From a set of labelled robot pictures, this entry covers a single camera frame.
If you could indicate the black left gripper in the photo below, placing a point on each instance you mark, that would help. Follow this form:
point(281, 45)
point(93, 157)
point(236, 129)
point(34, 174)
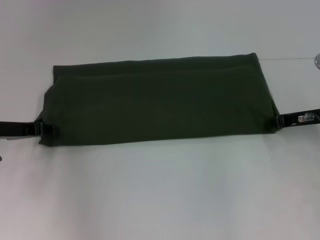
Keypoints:
point(15, 128)

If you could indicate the dark green shirt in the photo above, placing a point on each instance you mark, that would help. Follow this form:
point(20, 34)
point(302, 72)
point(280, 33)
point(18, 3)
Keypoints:
point(160, 105)

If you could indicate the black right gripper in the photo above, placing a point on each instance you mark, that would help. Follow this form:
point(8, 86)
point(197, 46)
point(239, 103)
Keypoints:
point(300, 119)

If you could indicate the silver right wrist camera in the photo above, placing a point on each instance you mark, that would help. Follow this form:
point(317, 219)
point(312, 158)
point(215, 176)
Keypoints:
point(317, 61)

